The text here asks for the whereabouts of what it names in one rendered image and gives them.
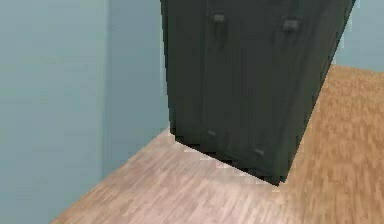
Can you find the dark green cupboard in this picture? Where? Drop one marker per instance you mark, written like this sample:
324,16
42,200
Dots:
246,83

